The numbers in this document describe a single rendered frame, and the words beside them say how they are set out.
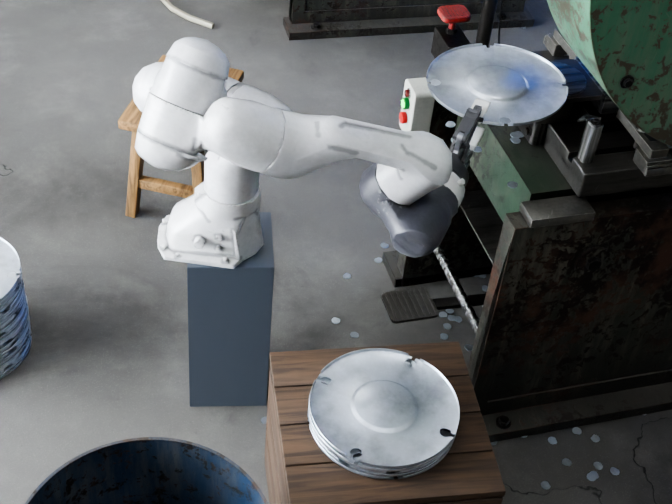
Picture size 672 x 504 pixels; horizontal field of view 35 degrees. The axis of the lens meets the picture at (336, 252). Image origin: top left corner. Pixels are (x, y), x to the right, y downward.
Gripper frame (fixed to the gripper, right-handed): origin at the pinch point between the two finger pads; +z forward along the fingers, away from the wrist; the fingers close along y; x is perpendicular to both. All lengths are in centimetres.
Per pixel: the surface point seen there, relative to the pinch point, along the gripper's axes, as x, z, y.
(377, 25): 67, 145, -82
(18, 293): 89, -36, -57
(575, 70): -13.7, 27.3, 0.0
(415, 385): -5, -37, -37
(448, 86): 8.6, 9.0, 0.0
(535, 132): -10.1, 15.6, -9.7
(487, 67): 3.2, 18.3, 0.6
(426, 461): -13, -54, -37
